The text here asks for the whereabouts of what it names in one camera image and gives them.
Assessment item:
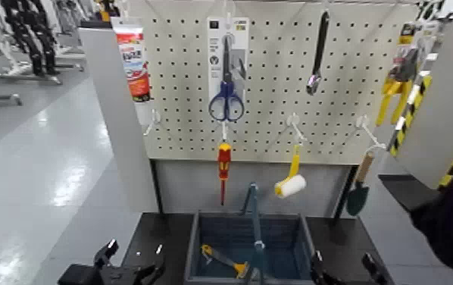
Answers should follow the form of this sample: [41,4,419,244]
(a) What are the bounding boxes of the white paint roller yellow handle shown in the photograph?
[273,143,308,199]

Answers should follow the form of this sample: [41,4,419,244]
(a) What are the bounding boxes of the white stand with clip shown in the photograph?
[355,114,387,152]

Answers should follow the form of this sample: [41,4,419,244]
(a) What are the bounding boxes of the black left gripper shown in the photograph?
[57,238,167,285]

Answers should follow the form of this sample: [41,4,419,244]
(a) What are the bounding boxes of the yellow black background machine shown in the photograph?
[98,0,121,23]

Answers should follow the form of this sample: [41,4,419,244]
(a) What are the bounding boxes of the blue scissors on white card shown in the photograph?
[206,15,250,122]

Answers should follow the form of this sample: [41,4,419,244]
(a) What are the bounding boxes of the white round-base stand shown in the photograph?
[286,113,308,145]

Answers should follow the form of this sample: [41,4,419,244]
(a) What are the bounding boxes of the blue-grey plastic crate with handle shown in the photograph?
[183,183,323,285]

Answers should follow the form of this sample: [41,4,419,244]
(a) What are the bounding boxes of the garden trowel with wooden handle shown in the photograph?
[345,151,376,217]

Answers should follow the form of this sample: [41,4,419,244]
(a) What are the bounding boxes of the yellow-handled hand tool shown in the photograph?
[200,243,250,280]

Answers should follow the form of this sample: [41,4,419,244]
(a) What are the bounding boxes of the grey rack back panel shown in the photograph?
[152,158,353,219]

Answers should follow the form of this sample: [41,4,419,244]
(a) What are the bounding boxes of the white perforated pegboard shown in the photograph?
[129,0,420,165]

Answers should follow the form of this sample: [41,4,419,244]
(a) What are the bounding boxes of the red yellow screwdriver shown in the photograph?
[217,142,233,207]

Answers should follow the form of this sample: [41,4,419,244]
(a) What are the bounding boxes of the red white sealant tube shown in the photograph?
[111,17,152,103]

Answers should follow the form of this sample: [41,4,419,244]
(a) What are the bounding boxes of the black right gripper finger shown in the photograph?
[361,252,390,285]
[311,249,333,285]

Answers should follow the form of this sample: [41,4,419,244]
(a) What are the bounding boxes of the black robot on stand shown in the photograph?
[0,0,61,77]

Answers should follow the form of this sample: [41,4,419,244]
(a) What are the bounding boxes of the grey panel with hazard tape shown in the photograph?
[393,0,453,190]

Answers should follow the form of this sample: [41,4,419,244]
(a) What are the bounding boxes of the black adjustable wrench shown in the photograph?
[305,9,331,96]

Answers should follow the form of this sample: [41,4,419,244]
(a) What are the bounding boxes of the yellow-handled pliers in package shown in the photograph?
[375,21,430,127]

